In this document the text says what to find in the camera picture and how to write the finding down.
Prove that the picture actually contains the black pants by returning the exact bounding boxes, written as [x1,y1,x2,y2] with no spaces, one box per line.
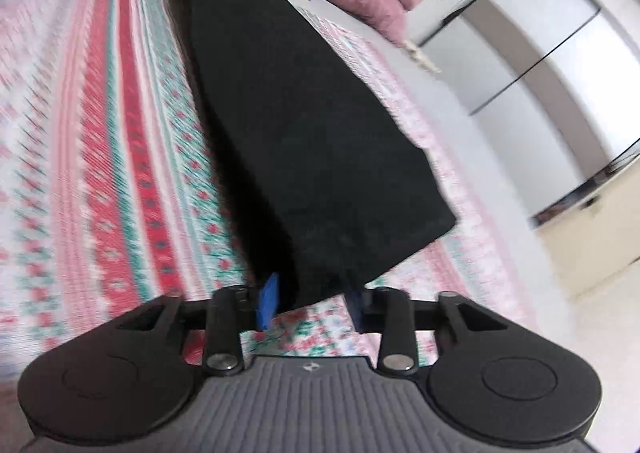
[10,0,459,312]

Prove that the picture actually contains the patterned blanket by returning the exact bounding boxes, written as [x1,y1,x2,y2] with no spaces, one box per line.
[0,0,537,386]

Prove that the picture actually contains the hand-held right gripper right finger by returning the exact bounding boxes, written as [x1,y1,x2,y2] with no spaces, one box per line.
[344,285,509,377]

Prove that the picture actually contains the white and grey wardrobe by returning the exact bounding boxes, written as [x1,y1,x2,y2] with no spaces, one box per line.
[416,0,640,230]

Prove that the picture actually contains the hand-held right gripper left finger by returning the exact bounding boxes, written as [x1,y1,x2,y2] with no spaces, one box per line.
[116,274,281,377]

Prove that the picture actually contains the cream door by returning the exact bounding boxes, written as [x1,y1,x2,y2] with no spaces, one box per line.
[531,153,640,305]

